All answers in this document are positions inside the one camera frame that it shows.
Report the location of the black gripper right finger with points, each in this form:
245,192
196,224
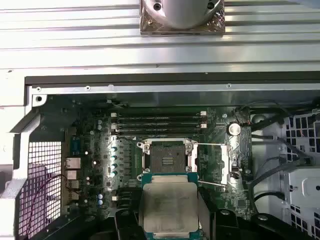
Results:
225,227

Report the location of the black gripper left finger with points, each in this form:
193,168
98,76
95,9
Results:
125,225

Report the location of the silver topped CPU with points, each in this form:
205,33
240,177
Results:
170,207

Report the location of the metal socket cover frame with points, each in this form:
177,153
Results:
225,160

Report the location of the CPU socket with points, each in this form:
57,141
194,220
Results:
167,155

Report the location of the black RAM slot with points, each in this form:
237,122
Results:
160,131
160,114
160,125
160,119

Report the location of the black square chip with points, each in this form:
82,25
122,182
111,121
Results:
241,202

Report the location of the green motherboard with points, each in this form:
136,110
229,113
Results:
237,197

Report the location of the teal topped capacitor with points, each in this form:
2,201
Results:
115,174
114,158
114,166
114,149

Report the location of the internal USB port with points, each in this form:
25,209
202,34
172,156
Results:
235,173

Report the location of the silver metal port block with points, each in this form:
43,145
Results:
72,163

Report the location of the silver metal drive cage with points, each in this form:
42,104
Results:
302,180

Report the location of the blue port connector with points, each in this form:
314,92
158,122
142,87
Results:
75,145

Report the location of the silver coin battery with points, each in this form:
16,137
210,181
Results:
234,128

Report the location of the black PC case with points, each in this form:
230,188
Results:
150,96

